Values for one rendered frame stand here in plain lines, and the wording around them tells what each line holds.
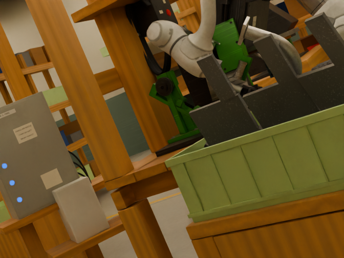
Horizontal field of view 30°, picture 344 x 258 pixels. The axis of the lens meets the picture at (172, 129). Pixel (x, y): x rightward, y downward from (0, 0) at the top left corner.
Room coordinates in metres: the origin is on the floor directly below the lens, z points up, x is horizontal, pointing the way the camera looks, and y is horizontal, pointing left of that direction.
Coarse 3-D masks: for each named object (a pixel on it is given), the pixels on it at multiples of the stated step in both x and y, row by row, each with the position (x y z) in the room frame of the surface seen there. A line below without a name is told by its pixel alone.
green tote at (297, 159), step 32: (288, 128) 1.34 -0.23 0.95; (320, 128) 1.30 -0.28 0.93; (192, 160) 1.52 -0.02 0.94; (224, 160) 1.46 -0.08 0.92; (256, 160) 1.41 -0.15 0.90; (288, 160) 1.36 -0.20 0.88; (320, 160) 1.32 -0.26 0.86; (192, 192) 1.54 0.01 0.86; (224, 192) 1.49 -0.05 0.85; (256, 192) 1.43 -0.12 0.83; (288, 192) 1.38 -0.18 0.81; (320, 192) 1.34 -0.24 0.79
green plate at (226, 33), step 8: (224, 24) 2.75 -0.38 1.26; (232, 24) 2.72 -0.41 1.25; (216, 32) 2.76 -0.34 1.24; (224, 32) 2.74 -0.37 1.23; (232, 32) 2.72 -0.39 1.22; (216, 40) 2.76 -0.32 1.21; (224, 40) 2.74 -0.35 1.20; (232, 40) 2.72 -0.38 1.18; (216, 48) 2.76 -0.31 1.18; (224, 48) 2.74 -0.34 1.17; (232, 48) 2.72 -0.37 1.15; (240, 48) 2.70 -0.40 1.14; (224, 56) 2.74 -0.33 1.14; (232, 56) 2.72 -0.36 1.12; (240, 56) 2.70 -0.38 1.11; (224, 64) 2.73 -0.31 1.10; (232, 64) 2.71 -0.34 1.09; (224, 72) 2.73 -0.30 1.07
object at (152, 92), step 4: (152, 88) 2.60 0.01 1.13; (152, 92) 2.60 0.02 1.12; (156, 92) 2.59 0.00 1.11; (152, 96) 2.60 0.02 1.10; (156, 96) 2.59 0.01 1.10; (160, 96) 2.60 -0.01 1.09; (164, 96) 2.60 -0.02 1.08; (160, 100) 2.59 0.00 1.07; (164, 100) 2.58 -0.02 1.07; (176, 100) 2.57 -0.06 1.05; (180, 100) 2.56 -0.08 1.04; (184, 100) 2.57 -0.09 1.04; (168, 104) 2.58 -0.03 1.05; (176, 104) 2.57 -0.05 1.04; (180, 104) 2.56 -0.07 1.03; (188, 104) 2.56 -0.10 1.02; (180, 108) 2.56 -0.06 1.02; (192, 108) 2.55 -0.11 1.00; (196, 108) 2.53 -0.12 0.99; (184, 112) 2.55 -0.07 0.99; (188, 112) 2.55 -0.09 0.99; (188, 116) 2.55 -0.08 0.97
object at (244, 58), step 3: (243, 57) 2.69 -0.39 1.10; (246, 57) 2.68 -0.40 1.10; (249, 57) 2.67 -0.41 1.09; (243, 60) 2.68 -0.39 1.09; (246, 60) 2.68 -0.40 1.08; (249, 60) 2.67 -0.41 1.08; (249, 63) 2.67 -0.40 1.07; (246, 66) 2.68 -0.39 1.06; (249, 66) 2.68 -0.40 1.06; (246, 69) 2.67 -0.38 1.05; (246, 72) 2.68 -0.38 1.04; (243, 75) 2.68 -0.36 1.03; (246, 75) 2.69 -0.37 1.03; (243, 78) 2.68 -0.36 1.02
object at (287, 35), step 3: (297, 27) 2.84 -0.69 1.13; (291, 30) 2.75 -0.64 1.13; (294, 30) 2.79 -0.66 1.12; (297, 30) 2.83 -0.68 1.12; (282, 33) 2.81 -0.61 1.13; (285, 33) 2.72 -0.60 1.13; (288, 33) 2.71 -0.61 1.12; (291, 33) 2.74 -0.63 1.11; (294, 33) 2.84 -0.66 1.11; (282, 36) 2.73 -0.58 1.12; (285, 36) 2.72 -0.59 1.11; (288, 36) 2.72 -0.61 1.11; (291, 36) 2.79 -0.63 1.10; (249, 48) 2.81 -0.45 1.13; (252, 48) 2.80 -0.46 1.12; (255, 48) 2.79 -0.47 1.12; (249, 51) 2.81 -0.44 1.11; (252, 51) 2.80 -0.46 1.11; (255, 51) 2.80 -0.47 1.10; (249, 54) 2.81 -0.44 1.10
